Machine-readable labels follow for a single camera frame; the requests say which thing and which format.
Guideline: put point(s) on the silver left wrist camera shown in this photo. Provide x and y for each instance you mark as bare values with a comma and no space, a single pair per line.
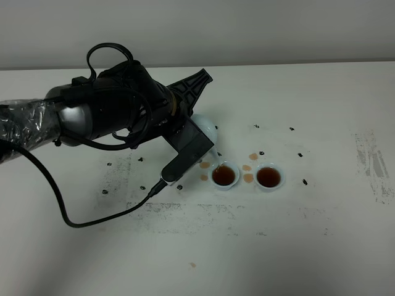
182,175

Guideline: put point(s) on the right light blue teacup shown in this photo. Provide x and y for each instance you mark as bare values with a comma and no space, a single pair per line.
269,177

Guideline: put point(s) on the light blue porcelain teapot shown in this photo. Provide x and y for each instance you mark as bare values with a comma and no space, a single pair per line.
209,129

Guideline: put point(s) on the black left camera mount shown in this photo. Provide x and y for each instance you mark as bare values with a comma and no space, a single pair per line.
189,140

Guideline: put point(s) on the left light blue teacup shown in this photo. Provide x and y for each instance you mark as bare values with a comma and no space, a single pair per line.
224,176

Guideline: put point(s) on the light blue teacup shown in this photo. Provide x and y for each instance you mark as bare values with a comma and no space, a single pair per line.
269,177
224,176

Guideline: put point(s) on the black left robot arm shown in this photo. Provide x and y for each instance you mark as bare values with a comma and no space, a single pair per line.
119,108

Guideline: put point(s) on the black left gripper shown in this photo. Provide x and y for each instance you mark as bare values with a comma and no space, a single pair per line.
164,109

